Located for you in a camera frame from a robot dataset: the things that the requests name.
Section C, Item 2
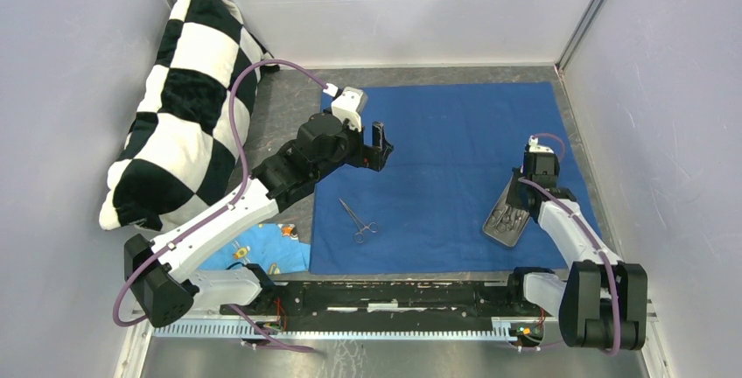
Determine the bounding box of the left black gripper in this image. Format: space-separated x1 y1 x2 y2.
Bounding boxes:
313 115 394 183

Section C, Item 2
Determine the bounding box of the metal instrument tray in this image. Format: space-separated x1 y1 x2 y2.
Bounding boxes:
482 199 530 248

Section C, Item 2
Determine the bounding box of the blue surgical drape cloth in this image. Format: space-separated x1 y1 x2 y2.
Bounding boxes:
309 82 597 275

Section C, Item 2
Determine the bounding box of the steel ring-handled hemostat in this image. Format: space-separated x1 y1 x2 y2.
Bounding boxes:
339 199 379 244

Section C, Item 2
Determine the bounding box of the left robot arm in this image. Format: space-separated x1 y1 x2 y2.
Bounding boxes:
123 112 394 327

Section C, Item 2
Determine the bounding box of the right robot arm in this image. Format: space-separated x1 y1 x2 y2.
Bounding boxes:
505 145 648 355

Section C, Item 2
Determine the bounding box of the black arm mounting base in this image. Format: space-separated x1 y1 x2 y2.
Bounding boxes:
244 281 541 333

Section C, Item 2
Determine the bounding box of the light blue patterned cloth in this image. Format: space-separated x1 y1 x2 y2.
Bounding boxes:
199 223 311 275

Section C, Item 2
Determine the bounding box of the black white checkered pillow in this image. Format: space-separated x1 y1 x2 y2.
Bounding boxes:
99 0 272 232

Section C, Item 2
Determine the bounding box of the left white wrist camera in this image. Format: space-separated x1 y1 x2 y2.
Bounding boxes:
323 83 368 132

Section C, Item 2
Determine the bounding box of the white slotted cable duct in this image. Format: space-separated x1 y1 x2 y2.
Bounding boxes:
153 319 516 342

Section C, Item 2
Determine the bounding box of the aluminium frame rail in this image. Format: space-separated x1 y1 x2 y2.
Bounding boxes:
130 280 659 323

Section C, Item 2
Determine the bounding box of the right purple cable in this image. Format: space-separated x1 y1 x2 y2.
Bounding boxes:
517 132 624 356

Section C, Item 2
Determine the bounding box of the purple cable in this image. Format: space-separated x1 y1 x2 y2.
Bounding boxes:
517 132 624 356
111 59 317 354

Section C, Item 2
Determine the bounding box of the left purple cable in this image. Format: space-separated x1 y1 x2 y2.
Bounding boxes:
111 59 317 354

